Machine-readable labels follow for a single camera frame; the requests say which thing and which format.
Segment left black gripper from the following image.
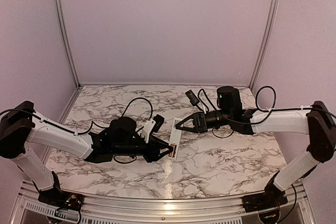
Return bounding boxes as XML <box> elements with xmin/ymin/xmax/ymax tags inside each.
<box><xmin>113</xmin><ymin>134</ymin><xmax>174</xmax><ymax>163</ymax></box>

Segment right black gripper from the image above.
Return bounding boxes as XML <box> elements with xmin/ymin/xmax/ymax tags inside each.
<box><xmin>175</xmin><ymin>109</ymin><xmax>233</xmax><ymax>133</ymax></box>

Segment orange AAA battery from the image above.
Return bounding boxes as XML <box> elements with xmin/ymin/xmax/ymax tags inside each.
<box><xmin>169</xmin><ymin>144</ymin><xmax>176</xmax><ymax>158</ymax></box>

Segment white remote control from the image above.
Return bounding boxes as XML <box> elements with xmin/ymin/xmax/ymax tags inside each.
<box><xmin>168</xmin><ymin>118</ymin><xmax>182</xmax><ymax>161</ymax></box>

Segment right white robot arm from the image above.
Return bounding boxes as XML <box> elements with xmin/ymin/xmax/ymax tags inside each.
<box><xmin>175</xmin><ymin>86</ymin><xmax>335</xmax><ymax>207</ymax></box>

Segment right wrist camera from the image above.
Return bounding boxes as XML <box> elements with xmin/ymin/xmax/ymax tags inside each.
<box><xmin>185</xmin><ymin>90</ymin><xmax>200</xmax><ymax>106</ymax></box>

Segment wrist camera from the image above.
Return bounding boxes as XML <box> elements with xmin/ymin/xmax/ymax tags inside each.
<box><xmin>152</xmin><ymin>114</ymin><xmax>165</xmax><ymax>133</ymax></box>
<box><xmin>185</xmin><ymin>90</ymin><xmax>200</xmax><ymax>106</ymax></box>

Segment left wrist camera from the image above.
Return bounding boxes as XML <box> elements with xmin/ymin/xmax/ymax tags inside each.
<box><xmin>152</xmin><ymin>114</ymin><xmax>165</xmax><ymax>133</ymax></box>

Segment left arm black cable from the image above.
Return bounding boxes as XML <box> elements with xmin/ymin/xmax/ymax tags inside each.
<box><xmin>0</xmin><ymin>97</ymin><xmax>154</xmax><ymax>164</ymax></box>

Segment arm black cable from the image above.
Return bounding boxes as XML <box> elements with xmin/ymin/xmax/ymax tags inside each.
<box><xmin>0</xmin><ymin>97</ymin><xmax>154</xmax><ymax>164</ymax></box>
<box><xmin>197</xmin><ymin>85</ymin><xmax>326</xmax><ymax>224</ymax></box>

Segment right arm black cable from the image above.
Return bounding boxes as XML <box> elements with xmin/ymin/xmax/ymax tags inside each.
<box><xmin>197</xmin><ymin>85</ymin><xmax>326</xmax><ymax>224</ymax></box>

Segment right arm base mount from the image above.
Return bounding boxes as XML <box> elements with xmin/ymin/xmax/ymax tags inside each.
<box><xmin>242</xmin><ymin>193</ymin><xmax>288</xmax><ymax>212</ymax></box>

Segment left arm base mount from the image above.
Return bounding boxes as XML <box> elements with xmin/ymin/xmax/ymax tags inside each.
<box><xmin>38</xmin><ymin>172</ymin><xmax>84</xmax><ymax>211</ymax></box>

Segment front aluminium rail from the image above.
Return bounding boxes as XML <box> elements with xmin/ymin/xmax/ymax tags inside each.
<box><xmin>10</xmin><ymin>181</ymin><xmax>315</xmax><ymax>223</ymax></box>

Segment right aluminium frame post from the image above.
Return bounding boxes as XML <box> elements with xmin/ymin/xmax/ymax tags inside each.
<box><xmin>248</xmin><ymin>0</ymin><xmax>279</xmax><ymax>90</ymax></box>

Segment aluminium frame post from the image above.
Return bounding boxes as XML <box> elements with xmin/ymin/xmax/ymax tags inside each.
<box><xmin>54</xmin><ymin>0</ymin><xmax>81</xmax><ymax>89</ymax></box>
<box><xmin>248</xmin><ymin>0</ymin><xmax>279</xmax><ymax>90</ymax></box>

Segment left aluminium frame post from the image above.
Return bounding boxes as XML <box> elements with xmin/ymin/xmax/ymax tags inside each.
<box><xmin>54</xmin><ymin>0</ymin><xmax>81</xmax><ymax>89</ymax></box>

